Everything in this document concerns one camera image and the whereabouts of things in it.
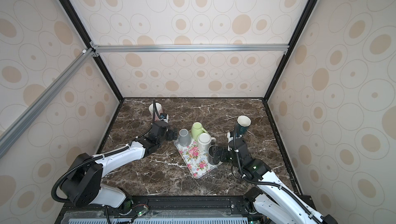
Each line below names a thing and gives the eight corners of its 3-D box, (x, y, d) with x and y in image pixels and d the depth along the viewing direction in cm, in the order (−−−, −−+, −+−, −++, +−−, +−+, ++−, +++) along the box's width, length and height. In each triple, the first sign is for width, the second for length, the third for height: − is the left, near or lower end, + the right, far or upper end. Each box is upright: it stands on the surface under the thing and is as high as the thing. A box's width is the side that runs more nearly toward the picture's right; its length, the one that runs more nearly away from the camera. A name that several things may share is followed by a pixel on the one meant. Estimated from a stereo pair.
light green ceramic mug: (195, 141, 98) (194, 133, 90) (190, 133, 102) (189, 124, 94) (204, 137, 100) (204, 128, 92) (199, 129, 104) (199, 120, 96)
